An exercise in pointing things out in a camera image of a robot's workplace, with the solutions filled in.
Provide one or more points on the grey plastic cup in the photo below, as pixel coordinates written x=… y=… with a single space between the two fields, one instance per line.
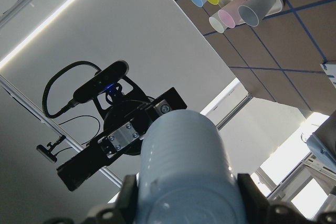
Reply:
x=253 y=11

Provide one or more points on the pale green plastic cup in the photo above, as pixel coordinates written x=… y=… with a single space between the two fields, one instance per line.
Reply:
x=216 y=23

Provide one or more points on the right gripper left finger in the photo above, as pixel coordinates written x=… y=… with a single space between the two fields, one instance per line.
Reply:
x=127 y=200

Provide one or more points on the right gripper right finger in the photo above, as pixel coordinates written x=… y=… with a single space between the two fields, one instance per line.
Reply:
x=255 y=203

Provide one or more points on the pink plastic cup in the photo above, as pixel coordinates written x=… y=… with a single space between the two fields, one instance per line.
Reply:
x=229 y=14

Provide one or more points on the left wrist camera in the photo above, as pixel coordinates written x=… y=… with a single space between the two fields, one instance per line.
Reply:
x=101 y=82

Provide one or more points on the overhead camera on rail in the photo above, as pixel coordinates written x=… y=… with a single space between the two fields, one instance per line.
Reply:
x=47 y=151

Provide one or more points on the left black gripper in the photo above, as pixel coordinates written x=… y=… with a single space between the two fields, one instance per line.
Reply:
x=124 y=122

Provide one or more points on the light blue plastic cup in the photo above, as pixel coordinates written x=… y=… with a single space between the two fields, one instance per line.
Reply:
x=184 y=175

